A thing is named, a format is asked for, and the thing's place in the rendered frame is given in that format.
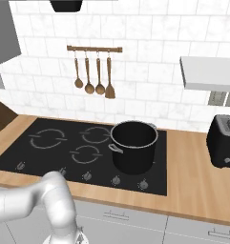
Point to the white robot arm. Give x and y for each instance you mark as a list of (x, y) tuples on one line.
[(52, 203)]

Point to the black stove hob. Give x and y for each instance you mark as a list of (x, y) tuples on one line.
[(72, 149)]

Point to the grey stove knob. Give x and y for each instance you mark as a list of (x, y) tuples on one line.
[(62, 172), (115, 180), (143, 184), (87, 176), (20, 165)]

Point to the black cooking pot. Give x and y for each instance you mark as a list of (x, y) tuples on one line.
[(134, 149)]

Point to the wooden spatula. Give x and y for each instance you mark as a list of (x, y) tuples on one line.
[(109, 82)]

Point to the wooden ladle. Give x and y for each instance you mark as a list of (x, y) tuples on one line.
[(99, 81)]

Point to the small wooden spoon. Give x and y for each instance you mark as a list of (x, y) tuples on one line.
[(78, 76)]

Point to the grey drawer front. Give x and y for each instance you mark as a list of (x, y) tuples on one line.
[(202, 233), (119, 222)]

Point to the black toaster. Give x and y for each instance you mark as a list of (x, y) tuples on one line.
[(223, 141)]

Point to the wooden knife block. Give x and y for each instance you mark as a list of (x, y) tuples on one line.
[(1, 115)]

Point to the black hanging lamp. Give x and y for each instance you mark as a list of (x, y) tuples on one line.
[(66, 5)]

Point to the grey range hood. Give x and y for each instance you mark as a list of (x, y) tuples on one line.
[(2, 35)]

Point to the grey cupboard door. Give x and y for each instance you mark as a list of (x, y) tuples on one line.
[(21, 230)]

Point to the wooden utensil rail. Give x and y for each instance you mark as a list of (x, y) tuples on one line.
[(94, 49)]

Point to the white wall shelf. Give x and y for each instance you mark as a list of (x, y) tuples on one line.
[(212, 73)]

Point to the grey wall socket pair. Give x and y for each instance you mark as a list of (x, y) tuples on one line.
[(222, 98)]

